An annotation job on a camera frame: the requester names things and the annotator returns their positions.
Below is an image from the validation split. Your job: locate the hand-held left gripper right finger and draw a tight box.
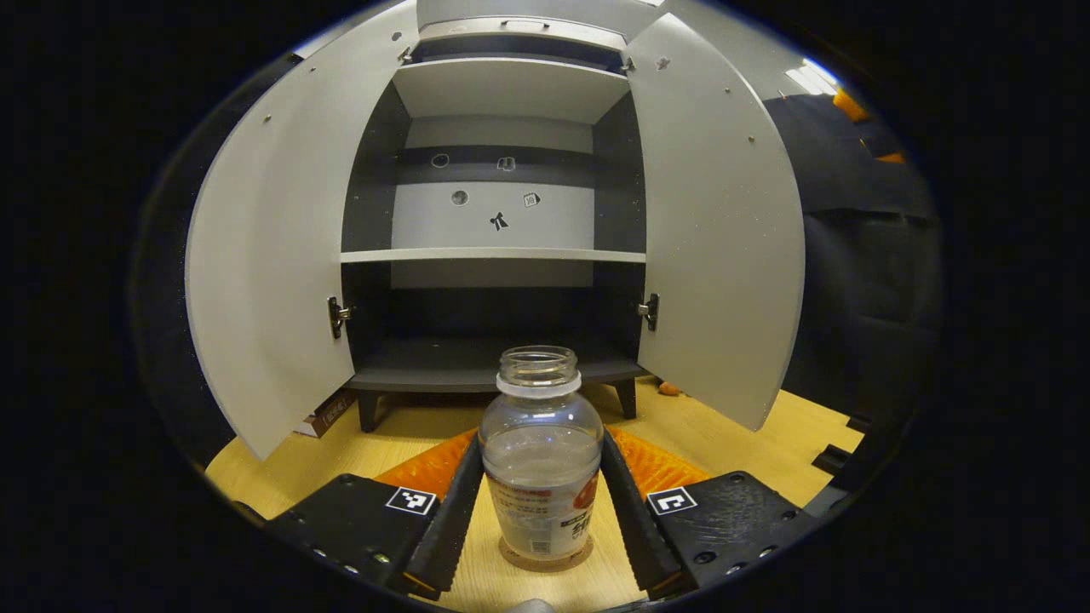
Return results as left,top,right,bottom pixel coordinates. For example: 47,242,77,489
600,426,823,601

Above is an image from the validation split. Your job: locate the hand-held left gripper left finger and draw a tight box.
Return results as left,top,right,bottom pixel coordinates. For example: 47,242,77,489
264,428,486,601

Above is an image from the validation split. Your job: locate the round brown coaster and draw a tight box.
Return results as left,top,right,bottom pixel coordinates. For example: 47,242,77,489
498,535,594,573

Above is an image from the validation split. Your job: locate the clear plastic bottle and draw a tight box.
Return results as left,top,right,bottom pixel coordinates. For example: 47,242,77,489
477,345,605,563

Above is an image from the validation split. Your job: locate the light grey cabinet door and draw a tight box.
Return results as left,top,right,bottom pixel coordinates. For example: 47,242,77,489
185,0,420,461
626,12,806,433

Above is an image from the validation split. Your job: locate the grey white cabinet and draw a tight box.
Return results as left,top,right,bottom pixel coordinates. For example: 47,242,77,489
341,15,648,433

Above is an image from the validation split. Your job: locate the stack of small books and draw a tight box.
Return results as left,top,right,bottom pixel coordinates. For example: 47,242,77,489
294,390,357,439

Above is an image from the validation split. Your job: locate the small ceiling light panel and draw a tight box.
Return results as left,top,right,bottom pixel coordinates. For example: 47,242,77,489
783,58,840,96

